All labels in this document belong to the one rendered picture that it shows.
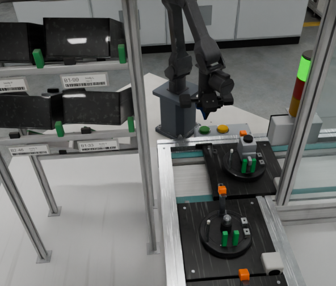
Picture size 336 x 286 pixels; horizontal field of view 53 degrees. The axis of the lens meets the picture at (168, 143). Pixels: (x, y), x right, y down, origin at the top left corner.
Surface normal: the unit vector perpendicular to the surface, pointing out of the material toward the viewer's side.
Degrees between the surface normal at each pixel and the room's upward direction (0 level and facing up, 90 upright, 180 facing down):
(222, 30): 90
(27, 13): 90
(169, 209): 0
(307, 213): 90
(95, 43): 65
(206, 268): 0
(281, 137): 90
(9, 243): 0
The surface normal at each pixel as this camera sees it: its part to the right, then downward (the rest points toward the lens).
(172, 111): -0.65, 0.51
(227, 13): 0.08, 0.64
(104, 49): -0.11, 0.25
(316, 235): -0.03, -0.77
